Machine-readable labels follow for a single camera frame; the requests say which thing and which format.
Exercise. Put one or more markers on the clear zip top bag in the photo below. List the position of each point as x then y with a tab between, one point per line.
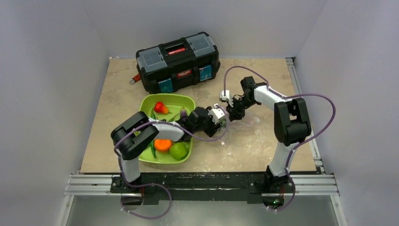
235	126

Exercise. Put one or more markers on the green fake apple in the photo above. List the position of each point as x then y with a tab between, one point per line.
179	151

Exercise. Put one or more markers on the red fake food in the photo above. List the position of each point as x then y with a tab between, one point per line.
161	108

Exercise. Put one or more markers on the black plastic toolbox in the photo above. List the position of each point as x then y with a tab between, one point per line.
169	67

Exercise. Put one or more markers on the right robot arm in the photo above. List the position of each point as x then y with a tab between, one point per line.
291	123

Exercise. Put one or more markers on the orange fake fruit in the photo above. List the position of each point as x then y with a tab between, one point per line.
162	145

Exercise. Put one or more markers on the red handled tool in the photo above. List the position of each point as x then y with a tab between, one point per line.
135	79

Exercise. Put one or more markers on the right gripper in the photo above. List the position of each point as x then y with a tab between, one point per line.
235	109

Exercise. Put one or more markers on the green plastic tray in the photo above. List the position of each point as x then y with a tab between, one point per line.
173	102

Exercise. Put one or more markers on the purple fake eggplant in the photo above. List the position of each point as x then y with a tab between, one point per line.
183	112

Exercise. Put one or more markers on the aluminium frame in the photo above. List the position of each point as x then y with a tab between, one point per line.
315	200

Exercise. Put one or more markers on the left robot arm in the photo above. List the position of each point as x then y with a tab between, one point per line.
133	136

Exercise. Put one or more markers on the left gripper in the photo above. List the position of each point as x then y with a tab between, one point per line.
213	127

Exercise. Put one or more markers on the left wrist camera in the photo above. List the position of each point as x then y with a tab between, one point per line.
217	114

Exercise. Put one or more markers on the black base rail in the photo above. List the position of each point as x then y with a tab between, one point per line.
249	187

